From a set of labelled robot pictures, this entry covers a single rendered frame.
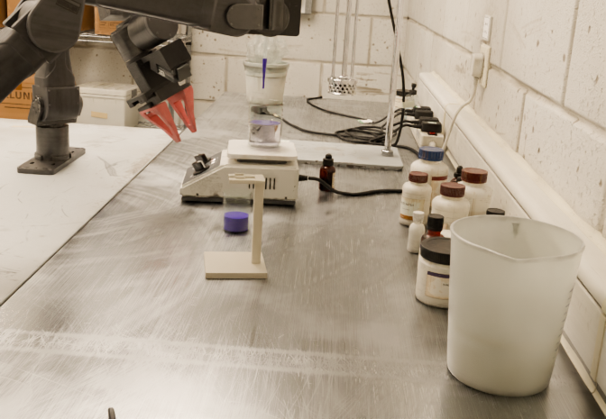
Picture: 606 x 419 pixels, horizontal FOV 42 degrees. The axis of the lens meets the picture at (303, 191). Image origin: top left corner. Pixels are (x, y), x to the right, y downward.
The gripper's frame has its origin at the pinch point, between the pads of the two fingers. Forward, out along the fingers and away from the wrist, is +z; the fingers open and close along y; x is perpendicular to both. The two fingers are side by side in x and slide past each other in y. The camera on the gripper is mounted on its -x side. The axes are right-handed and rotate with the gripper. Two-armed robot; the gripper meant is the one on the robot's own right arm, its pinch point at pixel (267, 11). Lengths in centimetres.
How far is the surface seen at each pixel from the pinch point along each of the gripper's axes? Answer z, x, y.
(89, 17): 232, 17, 75
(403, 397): -70, 32, -13
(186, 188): -7.2, 29.7, 12.2
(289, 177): -7.2, 27.0, -5.0
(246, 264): -37.5, 31.5, 1.8
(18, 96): 209, 51, 101
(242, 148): -2.0, 23.4, 3.2
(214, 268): -40, 32, 6
